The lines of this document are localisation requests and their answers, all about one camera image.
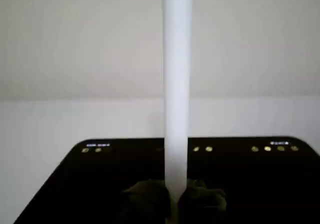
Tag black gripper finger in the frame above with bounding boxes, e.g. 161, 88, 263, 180
121, 179, 173, 224
178, 179, 228, 224

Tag white stylus pencil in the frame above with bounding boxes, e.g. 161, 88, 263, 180
161, 0, 193, 224

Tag black tablet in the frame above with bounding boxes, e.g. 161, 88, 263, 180
12, 136, 320, 224

